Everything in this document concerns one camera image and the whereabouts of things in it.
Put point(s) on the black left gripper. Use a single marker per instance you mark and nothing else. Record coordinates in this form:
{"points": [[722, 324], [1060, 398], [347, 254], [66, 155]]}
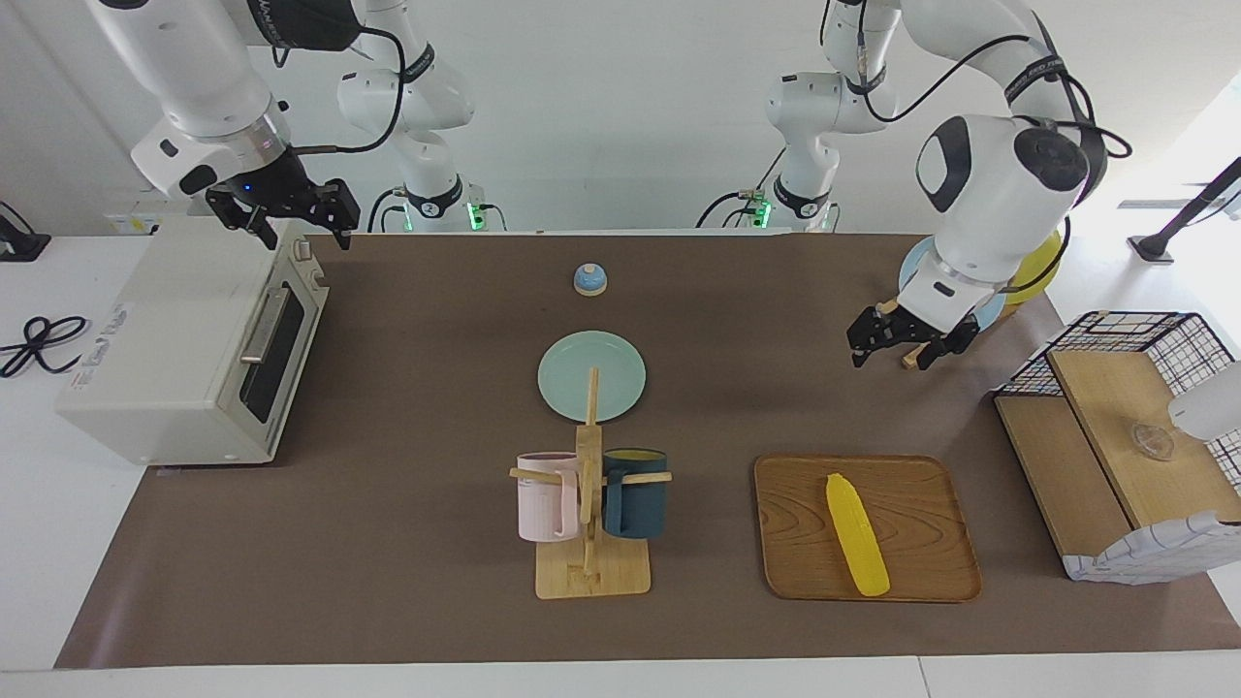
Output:
{"points": [[916, 328]]}

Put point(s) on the white wall socket box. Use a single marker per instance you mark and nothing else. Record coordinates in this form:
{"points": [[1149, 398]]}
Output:
{"points": [[131, 225]]}

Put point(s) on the yellow corn cob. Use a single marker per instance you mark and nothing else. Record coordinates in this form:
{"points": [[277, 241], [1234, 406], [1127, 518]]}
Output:
{"points": [[858, 533]]}

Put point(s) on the wooden mug rack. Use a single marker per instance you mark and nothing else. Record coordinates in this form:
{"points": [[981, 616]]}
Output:
{"points": [[591, 577]]}

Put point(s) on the yellow plate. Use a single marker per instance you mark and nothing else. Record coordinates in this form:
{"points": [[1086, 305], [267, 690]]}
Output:
{"points": [[1037, 273]]}

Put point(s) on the light green plate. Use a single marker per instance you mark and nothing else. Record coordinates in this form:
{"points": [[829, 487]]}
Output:
{"points": [[572, 373]]}

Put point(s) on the small clear glass object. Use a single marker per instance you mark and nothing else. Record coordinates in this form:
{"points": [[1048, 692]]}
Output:
{"points": [[1152, 441]]}

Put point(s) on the glass oven door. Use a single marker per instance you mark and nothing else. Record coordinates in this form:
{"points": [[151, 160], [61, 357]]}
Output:
{"points": [[291, 334]]}

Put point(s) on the wooden serving tray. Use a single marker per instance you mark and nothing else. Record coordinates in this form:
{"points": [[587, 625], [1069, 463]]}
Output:
{"points": [[795, 523]]}

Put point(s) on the cream toaster oven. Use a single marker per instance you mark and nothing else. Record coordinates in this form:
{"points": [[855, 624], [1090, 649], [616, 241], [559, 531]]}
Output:
{"points": [[155, 330]]}

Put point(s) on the light blue plate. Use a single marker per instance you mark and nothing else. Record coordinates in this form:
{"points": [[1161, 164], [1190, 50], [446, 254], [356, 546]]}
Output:
{"points": [[911, 267]]}

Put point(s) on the white checked cloth liner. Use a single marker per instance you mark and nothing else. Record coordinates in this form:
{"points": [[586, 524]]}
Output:
{"points": [[1154, 557]]}

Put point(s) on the brown table mat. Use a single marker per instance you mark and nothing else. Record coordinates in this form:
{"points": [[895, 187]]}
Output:
{"points": [[407, 543]]}

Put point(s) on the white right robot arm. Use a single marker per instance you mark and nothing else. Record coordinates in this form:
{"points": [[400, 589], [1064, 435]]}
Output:
{"points": [[194, 68]]}

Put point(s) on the dark blue mug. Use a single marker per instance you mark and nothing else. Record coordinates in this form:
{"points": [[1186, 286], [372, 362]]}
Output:
{"points": [[640, 504]]}

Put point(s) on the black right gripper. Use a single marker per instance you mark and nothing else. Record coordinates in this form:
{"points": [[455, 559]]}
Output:
{"points": [[281, 189]]}

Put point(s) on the white rounded blurry object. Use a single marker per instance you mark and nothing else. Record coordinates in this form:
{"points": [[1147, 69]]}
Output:
{"points": [[1212, 405]]}

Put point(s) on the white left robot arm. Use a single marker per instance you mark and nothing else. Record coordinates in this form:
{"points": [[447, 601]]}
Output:
{"points": [[989, 194]]}

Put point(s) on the black desk clamp base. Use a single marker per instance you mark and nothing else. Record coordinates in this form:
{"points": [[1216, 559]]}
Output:
{"points": [[19, 242]]}

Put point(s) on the wooden plate rack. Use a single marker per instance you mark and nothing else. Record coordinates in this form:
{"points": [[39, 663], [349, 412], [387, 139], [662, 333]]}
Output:
{"points": [[909, 361]]}

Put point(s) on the pink mug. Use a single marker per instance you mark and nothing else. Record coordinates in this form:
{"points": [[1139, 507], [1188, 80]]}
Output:
{"points": [[538, 504]]}

